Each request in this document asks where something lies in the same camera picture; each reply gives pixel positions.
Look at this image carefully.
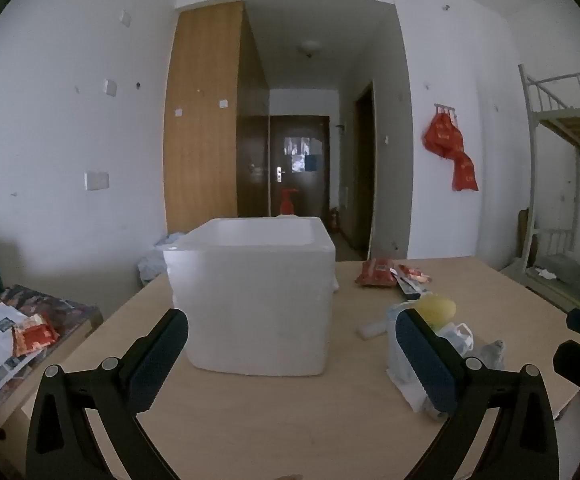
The dark wooden entrance door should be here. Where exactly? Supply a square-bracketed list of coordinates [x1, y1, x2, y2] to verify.
[269, 115, 331, 218]

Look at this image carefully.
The wooden wardrobe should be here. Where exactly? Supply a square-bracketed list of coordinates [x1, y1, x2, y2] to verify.
[163, 1, 271, 236]

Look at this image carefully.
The white bag behind table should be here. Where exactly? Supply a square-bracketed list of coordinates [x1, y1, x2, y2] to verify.
[137, 231, 188, 286]

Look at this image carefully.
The small red white packet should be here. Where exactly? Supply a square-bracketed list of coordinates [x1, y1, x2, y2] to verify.
[395, 263, 433, 285]

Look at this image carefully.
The brown wooden board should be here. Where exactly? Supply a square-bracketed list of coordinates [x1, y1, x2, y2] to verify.
[518, 208, 538, 267]

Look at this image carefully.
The white foam box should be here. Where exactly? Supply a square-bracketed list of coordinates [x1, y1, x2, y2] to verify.
[162, 216, 338, 377]

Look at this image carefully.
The side table with patterned cloth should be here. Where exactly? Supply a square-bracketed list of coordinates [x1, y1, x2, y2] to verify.
[0, 284, 104, 480]

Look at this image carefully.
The red snack packet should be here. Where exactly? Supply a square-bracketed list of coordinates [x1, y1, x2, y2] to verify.
[355, 258, 398, 288]

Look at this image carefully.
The small red bag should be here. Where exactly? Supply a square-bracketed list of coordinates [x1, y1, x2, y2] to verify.
[451, 151, 479, 192]

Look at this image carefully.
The large red bag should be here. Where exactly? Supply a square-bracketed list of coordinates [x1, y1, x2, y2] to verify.
[423, 112, 465, 158]

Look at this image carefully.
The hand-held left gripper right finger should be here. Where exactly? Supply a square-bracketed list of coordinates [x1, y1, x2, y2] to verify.
[394, 308, 561, 480]

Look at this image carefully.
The grey photo sheet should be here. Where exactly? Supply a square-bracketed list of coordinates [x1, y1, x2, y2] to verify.
[284, 135, 323, 171]

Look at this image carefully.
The white foam pouch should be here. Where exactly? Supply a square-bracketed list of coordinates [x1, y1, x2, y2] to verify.
[386, 302, 443, 423]

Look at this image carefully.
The white lotion bottle red cap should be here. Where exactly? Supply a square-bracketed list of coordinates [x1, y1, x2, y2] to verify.
[276, 189, 301, 218]

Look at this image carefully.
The orange red packet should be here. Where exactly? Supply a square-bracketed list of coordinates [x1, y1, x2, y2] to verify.
[12, 314, 60, 357]

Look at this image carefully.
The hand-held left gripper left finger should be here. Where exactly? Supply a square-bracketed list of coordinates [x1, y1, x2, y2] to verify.
[26, 308, 189, 480]

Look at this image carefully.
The yellow foam net sleeve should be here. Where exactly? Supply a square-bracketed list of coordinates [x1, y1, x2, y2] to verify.
[417, 294, 457, 331]

